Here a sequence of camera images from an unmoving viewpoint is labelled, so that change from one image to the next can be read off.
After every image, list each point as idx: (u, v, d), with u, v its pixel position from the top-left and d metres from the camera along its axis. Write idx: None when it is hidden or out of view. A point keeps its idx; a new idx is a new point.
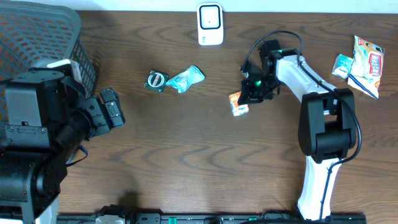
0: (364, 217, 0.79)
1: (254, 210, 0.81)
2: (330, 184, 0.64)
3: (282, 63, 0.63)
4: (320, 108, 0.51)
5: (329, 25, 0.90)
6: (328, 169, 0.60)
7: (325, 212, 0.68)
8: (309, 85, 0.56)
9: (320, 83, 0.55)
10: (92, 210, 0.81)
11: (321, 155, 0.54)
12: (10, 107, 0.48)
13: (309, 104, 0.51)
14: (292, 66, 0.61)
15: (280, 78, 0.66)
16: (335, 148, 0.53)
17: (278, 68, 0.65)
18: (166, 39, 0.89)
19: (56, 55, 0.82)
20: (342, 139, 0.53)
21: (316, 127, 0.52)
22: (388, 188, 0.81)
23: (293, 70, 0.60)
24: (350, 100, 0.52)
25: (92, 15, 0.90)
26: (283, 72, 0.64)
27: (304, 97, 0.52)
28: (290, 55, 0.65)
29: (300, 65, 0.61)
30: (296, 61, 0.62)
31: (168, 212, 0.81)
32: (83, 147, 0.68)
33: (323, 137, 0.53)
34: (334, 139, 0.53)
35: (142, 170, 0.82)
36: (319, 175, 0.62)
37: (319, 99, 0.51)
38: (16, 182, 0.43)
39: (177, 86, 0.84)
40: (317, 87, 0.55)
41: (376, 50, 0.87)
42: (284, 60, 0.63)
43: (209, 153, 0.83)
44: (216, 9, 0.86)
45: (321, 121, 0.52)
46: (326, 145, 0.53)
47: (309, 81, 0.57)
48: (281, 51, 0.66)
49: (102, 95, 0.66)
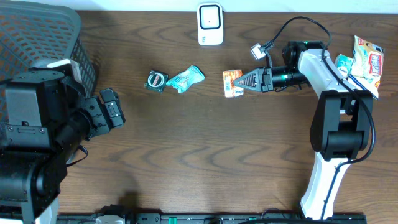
0: (364, 216, 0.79)
1: (254, 210, 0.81)
2: (336, 184, 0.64)
3: (305, 55, 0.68)
4: (337, 106, 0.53)
5: (329, 25, 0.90)
6: (336, 168, 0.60)
7: (327, 213, 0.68)
8: (329, 82, 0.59)
9: (341, 81, 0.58)
10: (92, 210, 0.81)
11: (331, 153, 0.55)
12: (10, 107, 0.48)
13: (326, 101, 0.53)
14: (316, 60, 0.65)
15: (301, 70, 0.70)
16: (345, 147, 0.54)
17: (301, 59, 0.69)
18: (166, 39, 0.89)
19: (56, 55, 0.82)
20: (354, 139, 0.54)
21: (329, 126, 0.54)
22: (388, 188, 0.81)
23: (315, 65, 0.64)
24: (368, 102, 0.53)
25: (92, 15, 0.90)
26: (306, 65, 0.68)
27: (323, 93, 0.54)
28: (316, 48, 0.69)
29: (324, 59, 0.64)
30: (320, 56, 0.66)
31: (168, 212, 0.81)
32: (83, 147, 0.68)
33: (336, 136, 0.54)
34: (346, 138, 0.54)
35: (142, 170, 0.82)
36: (326, 173, 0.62)
37: (337, 98, 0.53)
38: (16, 182, 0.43)
39: (177, 86, 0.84)
40: (337, 85, 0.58)
41: (377, 50, 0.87)
42: (308, 52, 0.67)
43: (209, 153, 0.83)
44: (216, 9, 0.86)
45: (336, 119, 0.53)
46: (336, 144, 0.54)
47: (330, 77, 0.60)
48: (306, 43, 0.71)
49: (102, 95, 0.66)
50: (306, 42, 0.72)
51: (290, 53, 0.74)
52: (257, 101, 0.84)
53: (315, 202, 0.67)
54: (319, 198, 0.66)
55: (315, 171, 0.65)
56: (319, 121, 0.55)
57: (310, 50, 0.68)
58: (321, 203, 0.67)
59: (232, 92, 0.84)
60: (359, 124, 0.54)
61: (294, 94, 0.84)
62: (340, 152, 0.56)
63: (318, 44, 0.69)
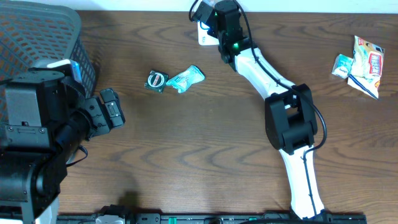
0: (364, 216, 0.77)
1: (254, 210, 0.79)
2: (311, 173, 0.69)
3: (239, 58, 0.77)
4: (283, 107, 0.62)
5: (328, 25, 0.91)
6: (303, 158, 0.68)
7: (318, 206, 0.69)
8: (269, 84, 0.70)
9: (278, 82, 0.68)
10: (92, 210, 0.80)
11: (291, 146, 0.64)
12: (10, 107, 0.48)
13: (272, 106, 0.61)
14: (250, 62, 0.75)
15: (240, 71, 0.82)
16: (301, 136, 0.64)
17: (236, 61, 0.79)
18: (167, 39, 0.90)
19: (56, 55, 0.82)
20: (305, 127, 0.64)
21: (282, 125, 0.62)
22: (389, 188, 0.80)
23: (252, 68, 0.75)
24: (306, 93, 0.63)
25: (95, 15, 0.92)
26: (243, 66, 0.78)
27: (267, 100, 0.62)
28: (245, 48, 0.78)
29: (257, 60, 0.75)
30: (252, 57, 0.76)
31: (168, 212, 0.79)
32: (83, 147, 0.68)
33: (289, 131, 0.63)
34: (298, 129, 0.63)
35: (142, 170, 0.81)
36: (296, 166, 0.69)
37: (280, 101, 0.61)
38: (16, 183, 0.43)
39: (177, 85, 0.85)
40: (277, 86, 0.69)
41: (376, 50, 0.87)
42: (240, 56, 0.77)
43: (209, 152, 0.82)
44: None
45: (285, 118, 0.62)
46: (292, 137, 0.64)
47: (268, 79, 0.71)
48: (237, 45, 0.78)
49: (102, 96, 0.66)
50: (237, 44, 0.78)
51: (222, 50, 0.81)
52: (257, 101, 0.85)
53: (302, 198, 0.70)
54: (303, 193, 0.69)
55: (288, 168, 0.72)
56: (272, 124, 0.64)
57: (240, 52, 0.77)
58: (306, 198, 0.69)
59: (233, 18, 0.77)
60: (305, 114, 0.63)
61: None
62: (298, 141, 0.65)
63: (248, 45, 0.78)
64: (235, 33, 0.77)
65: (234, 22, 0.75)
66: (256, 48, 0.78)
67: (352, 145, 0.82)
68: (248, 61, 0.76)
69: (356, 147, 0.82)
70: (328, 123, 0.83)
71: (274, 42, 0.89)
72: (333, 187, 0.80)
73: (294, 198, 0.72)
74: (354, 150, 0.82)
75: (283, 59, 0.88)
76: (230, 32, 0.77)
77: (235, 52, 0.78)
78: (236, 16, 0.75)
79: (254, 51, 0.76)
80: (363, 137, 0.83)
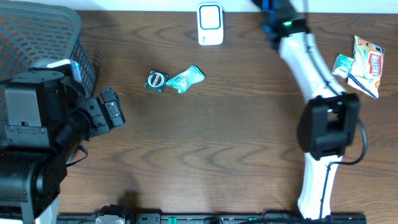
0: (364, 216, 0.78)
1: (254, 210, 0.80)
2: (329, 182, 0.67)
3: (288, 42, 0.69)
4: (324, 114, 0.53)
5: (329, 25, 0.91)
6: (328, 167, 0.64)
7: (324, 210, 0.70)
8: (317, 83, 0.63)
9: (328, 84, 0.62)
10: (93, 210, 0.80)
11: (319, 152, 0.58)
12: (10, 107, 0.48)
13: (314, 110, 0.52)
14: (300, 50, 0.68)
15: (285, 55, 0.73)
16: (334, 145, 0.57)
17: (282, 43, 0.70)
18: (167, 39, 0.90)
19: (56, 55, 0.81)
20: (342, 138, 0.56)
21: (316, 132, 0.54)
22: (388, 188, 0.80)
23: (301, 58, 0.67)
24: (357, 104, 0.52)
25: (94, 15, 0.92)
26: (291, 53, 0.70)
27: (311, 102, 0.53)
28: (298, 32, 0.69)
29: (309, 51, 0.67)
30: (304, 45, 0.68)
31: (168, 212, 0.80)
32: (83, 147, 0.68)
33: (323, 139, 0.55)
34: (334, 138, 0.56)
35: (142, 170, 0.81)
36: (318, 172, 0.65)
37: (324, 106, 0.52)
38: (16, 183, 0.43)
39: (177, 85, 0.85)
40: (324, 87, 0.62)
41: (377, 50, 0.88)
42: (291, 40, 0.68)
43: (209, 153, 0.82)
44: (216, 9, 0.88)
45: (324, 125, 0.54)
46: (325, 144, 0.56)
47: (316, 76, 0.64)
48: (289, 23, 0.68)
49: (103, 96, 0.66)
50: (289, 22, 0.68)
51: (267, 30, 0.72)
52: (257, 101, 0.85)
53: (313, 201, 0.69)
54: (316, 197, 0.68)
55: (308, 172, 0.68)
56: (306, 127, 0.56)
57: (291, 35, 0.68)
58: (317, 202, 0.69)
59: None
60: (346, 125, 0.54)
61: (295, 94, 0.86)
62: (328, 149, 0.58)
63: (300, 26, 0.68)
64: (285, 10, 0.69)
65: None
66: (309, 35, 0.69)
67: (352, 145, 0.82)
68: (298, 49, 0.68)
69: (356, 147, 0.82)
70: None
71: None
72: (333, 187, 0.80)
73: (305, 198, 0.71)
74: (354, 150, 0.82)
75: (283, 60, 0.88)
76: (281, 10, 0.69)
77: (284, 33, 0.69)
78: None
79: (307, 40, 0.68)
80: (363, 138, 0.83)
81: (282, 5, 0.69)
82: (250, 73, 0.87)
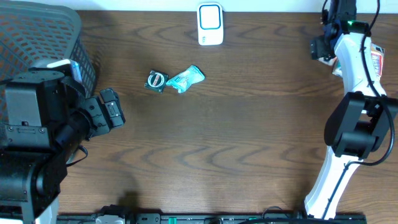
0: (364, 216, 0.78)
1: (254, 210, 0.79)
2: (343, 183, 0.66)
3: (346, 39, 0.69)
4: (359, 109, 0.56)
5: None
6: (346, 166, 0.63)
7: (329, 211, 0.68)
8: (361, 81, 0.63)
9: (371, 84, 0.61)
10: (92, 210, 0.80)
11: (342, 149, 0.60)
12: (10, 107, 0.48)
13: (351, 101, 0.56)
14: (354, 48, 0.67)
15: (336, 54, 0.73)
16: (358, 145, 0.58)
17: (339, 40, 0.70)
18: (166, 39, 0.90)
19: (56, 55, 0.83)
20: (369, 140, 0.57)
21: (346, 124, 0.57)
22: (389, 188, 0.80)
23: (352, 55, 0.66)
24: (394, 109, 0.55)
25: (94, 15, 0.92)
26: (343, 50, 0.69)
27: (349, 94, 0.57)
28: (357, 33, 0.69)
29: (362, 50, 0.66)
30: (359, 45, 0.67)
31: (168, 212, 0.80)
32: (83, 147, 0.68)
33: (350, 134, 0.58)
34: (360, 137, 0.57)
35: (142, 170, 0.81)
36: (334, 169, 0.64)
37: (361, 101, 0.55)
38: (16, 182, 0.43)
39: (177, 85, 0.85)
40: (367, 86, 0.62)
41: (376, 50, 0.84)
42: (348, 37, 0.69)
43: (209, 153, 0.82)
44: (216, 9, 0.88)
45: (355, 119, 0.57)
46: (350, 142, 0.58)
47: (362, 74, 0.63)
48: (351, 23, 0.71)
49: (102, 96, 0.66)
50: (351, 22, 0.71)
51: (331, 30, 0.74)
52: (257, 101, 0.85)
53: (319, 200, 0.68)
54: (324, 196, 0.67)
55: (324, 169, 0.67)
56: (337, 119, 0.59)
57: (351, 33, 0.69)
58: (324, 200, 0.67)
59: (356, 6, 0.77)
60: (376, 127, 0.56)
61: (295, 94, 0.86)
62: (352, 150, 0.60)
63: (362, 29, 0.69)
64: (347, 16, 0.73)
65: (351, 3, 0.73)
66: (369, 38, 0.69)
67: None
68: (352, 46, 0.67)
69: None
70: None
71: (273, 42, 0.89)
72: None
73: (313, 195, 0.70)
74: None
75: (283, 60, 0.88)
76: (342, 15, 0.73)
77: (344, 30, 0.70)
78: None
79: (364, 41, 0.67)
80: None
81: (346, 11, 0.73)
82: (250, 73, 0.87)
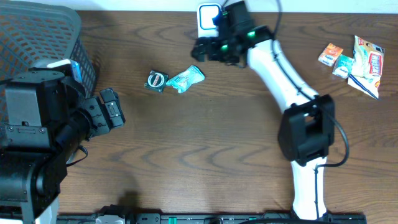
0: (364, 216, 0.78)
1: (254, 210, 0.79)
2: (319, 183, 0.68)
3: (254, 51, 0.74)
4: (302, 120, 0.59)
5: (328, 25, 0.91)
6: (314, 170, 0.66)
7: (321, 210, 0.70)
8: (288, 91, 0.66)
9: (300, 90, 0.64)
10: (92, 210, 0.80)
11: (305, 157, 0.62)
12: (10, 107, 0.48)
13: (290, 118, 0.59)
14: (268, 60, 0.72)
15: (255, 66, 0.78)
16: (316, 147, 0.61)
17: (250, 54, 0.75)
18: (167, 39, 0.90)
19: (56, 55, 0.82)
20: (322, 139, 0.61)
21: (298, 137, 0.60)
22: (388, 188, 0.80)
23: (268, 67, 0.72)
24: (330, 106, 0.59)
25: (94, 15, 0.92)
26: (260, 63, 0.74)
27: (286, 112, 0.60)
28: (263, 41, 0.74)
29: (276, 58, 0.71)
30: (272, 53, 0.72)
31: (168, 212, 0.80)
32: (83, 147, 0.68)
33: (305, 143, 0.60)
34: (315, 140, 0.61)
35: (142, 170, 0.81)
36: (306, 175, 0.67)
37: (299, 112, 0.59)
38: (16, 183, 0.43)
39: (177, 85, 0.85)
40: (298, 94, 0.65)
41: (377, 50, 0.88)
42: (257, 51, 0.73)
43: (209, 153, 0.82)
44: (216, 9, 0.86)
45: (303, 130, 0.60)
46: (309, 148, 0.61)
47: (287, 84, 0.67)
48: (252, 33, 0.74)
49: (102, 96, 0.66)
50: (252, 32, 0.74)
51: (237, 45, 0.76)
52: (257, 101, 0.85)
53: (307, 204, 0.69)
54: (310, 200, 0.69)
55: (298, 179, 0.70)
56: (288, 136, 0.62)
57: (257, 45, 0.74)
58: (311, 204, 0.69)
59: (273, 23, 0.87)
60: (323, 126, 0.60)
61: None
62: (313, 153, 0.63)
63: (265, 34, 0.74)
64: (247, 23, 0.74)
65: (243, 12, 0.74)
66: (275, 42, 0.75)
67: (352, 145, 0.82)
68: (267, 58, 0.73)
69: (356, 147, 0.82)
70: None
71: None
72: (332, 187, 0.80)
73: (298, 201, 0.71)
74: (354, 150, 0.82)
75: None
76: (242, 23, 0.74)
77: (250, 43, 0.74)
78: (242, 5, 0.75)
79: (272, 47, 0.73)
80: (364, 137, 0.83)
81: (244, 19, 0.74)
82: (250, 73, 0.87)
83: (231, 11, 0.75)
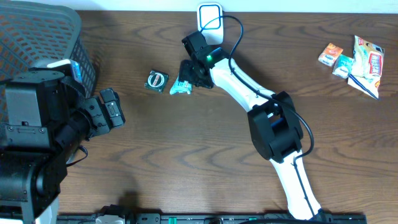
0: (364, 216, 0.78)
1: (254, 210, 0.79)
2: (303, 177, 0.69)
3: (214, 70, 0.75)
4: (266, 117, 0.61)
5: (329, 25, 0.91)
6: (293, 164, 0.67)
7: (314, 206, 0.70)
8: (249, 97, 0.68)
9: (257, 93, 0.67)
10: (92, 210, 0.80)
11: (280, 155, 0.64)
12: (10, 107, 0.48)
13: (255, 119, 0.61)
14: (227, 74, 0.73)
15: (217, 83, 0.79)
16: (288, 142, 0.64)
17: (211, 74, 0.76)
18: (166, 39, 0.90)
19: (56, 55, 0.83)
20: (291, 133, 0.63)
21: (267, 135, 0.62)
22: (388, 188, 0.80)
23: (229, 80, 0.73)
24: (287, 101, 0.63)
25: (94, 15, 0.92)
26: (220, 79, 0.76)
27: (249, 114, 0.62)
28: (220, 60, 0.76)
29: (233, 71, 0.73)
30: (228, 68, 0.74)
31: (168, 212, 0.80)
32: (83, 147, 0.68)
33: (277, 140, 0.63)
34: (285, 135, 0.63)
35: (142, 170, 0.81)
36: (287, 172, 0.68)
37: (262, 112, 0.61)
38: (16, 183, 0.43)
39: (183, 89, 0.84)
40: (256, 97, 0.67)
41: (377, 50, 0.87)
42: (216, 68, 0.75)
43: (208, 153, 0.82)
44: (216, 9, 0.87)
45: (270, 128, 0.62)
46: (280, 144, 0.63)
47: (246, 90, 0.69)
48: (210, 57, 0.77)
49: (102, 95, 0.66)
50: (209, 56, 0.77)
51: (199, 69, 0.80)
52: None
53: (298, 202, 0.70)
54: (299, 197, 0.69)
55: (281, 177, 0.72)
56: (258, 136, 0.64)
57: (215, 64, 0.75)
58: (302, 201, 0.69)
59: (239, 37, 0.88)
60: (289, 121, 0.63)
61: (295, 94, 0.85)
62: (286, 149, 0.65)
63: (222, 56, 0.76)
64: (204, 50, 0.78)
65: (199, 40, 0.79)
66: (231, 58, 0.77)
67: (352, 145, 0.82)
68: (224, 73, 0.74)
69: (356, 147, 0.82)
70: (328, 124, 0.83)
71: (273, 42, 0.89)
72: (332, 187, 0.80)
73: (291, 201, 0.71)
74: (354, 150, 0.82)
75: (283, 60, 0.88)
76: (199, 50, 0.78)
77: (209, 65, 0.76)
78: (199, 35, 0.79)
79: (230, 62, 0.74)
80: (363, 137, 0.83)
81: (201, 45, 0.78)
82: (250, 73, 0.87)
83: (188, 42, 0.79)
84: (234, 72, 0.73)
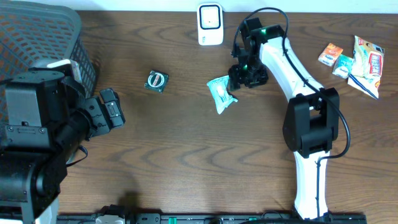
0: (364, 217, 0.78)
1: (254, 210, 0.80)
2: (322, 178, 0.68)
3: (265, 47, 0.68)
4: (307, 110, 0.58)
5: (329, 25, 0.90)
6: (317, 162, 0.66)
7: (322, 208, 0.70)
8: (296, 83, 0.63)
9: (306, 82, 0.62)
10: (93, 210, 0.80)
11: (307, 150, 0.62)
12: (10, 107, 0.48)
13: (296, 107, 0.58)
14: (277, 53, 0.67)
15: (262, 61, 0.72)
16: (319, 140, 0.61)
17: (261, 51, 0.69)
18: (166, 39, 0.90)
19: (56, 55, 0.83)
20: (325, 132, 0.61)
21: (301, 129, 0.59)
22: (388, 188, 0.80)
23: (278, 60, 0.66)
24: (335, 98, 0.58)
25: (94, 15, 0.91)
26: (268, 58, 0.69)
27: (291, 101, 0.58)
28: (275, 37, 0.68)
29: (285, 53, 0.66)
30: (280, 48, 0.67)
31: (168, 212, 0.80)
32: (83, 147, 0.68)
33: (309, 135, 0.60)
34: (318, 134, 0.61)
35: (142, 170, 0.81)
36: (308, 170, 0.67)
37: (305, 103, 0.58)
38: (16, 182, 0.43)
39: (226, 99, 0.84)
40: (303, 86, 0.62)
41: (377, 50, 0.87)
42: (268, 45, 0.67)
43: (209, 153, 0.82)
44: (216, 9, 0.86)
45: (308, 122, 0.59)
46: (311, 140, 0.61)
47: (295, 76, 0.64)
48: (263, 32, 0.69)
49: (102, 95, 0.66)
50: (265, 30, 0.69)
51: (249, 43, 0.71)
52: (257, 101, 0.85)
53: (307, 201, 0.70)
54: (311, 195, 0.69)
55: (300, 174, 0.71)
56: (291, 126, 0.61)
57: (268, 41, 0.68)
58: (312, 200, 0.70)
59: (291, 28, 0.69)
60: (328, 119, 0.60)
61: None
62: (316, 145, 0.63)
63: (277, 33, 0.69)
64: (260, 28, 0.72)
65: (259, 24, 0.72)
66: (286, 39, 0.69)
67: (352, 145, 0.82)
68: (275, 52, 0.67)
69: (356, 147, 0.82)
70: None
71: None
72: (332, 187, 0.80)
73: (300, 197, 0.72)
74: (354, 150, 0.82)
75: None
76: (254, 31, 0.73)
77: (262, 39, 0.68)
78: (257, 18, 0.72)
79: (283, 43, 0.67)
80: (364, 137, 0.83)
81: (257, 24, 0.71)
82: None
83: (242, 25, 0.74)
84: (286, 54, 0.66)
